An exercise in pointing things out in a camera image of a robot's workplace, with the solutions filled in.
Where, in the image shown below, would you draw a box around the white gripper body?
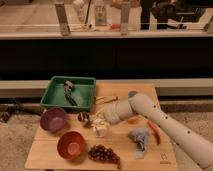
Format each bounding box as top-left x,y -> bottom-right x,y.
104,103 -> 120,124

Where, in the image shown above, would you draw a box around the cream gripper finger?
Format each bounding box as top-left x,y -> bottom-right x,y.
92,114 -> 106,126

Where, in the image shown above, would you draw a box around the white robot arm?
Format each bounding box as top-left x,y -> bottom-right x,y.
97,91 -> 213,171

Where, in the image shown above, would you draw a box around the white paper cup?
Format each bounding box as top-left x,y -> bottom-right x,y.
92,121 -> 110,138

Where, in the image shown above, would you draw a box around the small dark metal cup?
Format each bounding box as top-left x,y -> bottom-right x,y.
78,112 -> 90,127

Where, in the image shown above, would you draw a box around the orange fruit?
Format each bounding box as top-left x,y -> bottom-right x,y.
127,117 -> 140,124

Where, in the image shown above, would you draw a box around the bunch of dark grapes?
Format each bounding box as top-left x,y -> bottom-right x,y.
88,144 -> 121,169

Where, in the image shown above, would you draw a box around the wooden board table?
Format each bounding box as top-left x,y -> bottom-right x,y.
24,82 -> 179,171

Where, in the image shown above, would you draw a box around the grey blue cloth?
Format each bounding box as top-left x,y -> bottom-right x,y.
128,127 -> 150,159

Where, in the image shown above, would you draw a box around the green plastic tray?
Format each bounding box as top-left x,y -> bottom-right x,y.
40,76 -> 96,112

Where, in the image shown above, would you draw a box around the orange copper bowl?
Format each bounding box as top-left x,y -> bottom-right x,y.
57,131 -> 86,160

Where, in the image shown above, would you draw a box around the dark object in tray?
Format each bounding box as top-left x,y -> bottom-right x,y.
63,80 -> 77,106

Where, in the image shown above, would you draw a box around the purple bowl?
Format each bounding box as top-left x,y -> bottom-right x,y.
40,108 -> 66,133

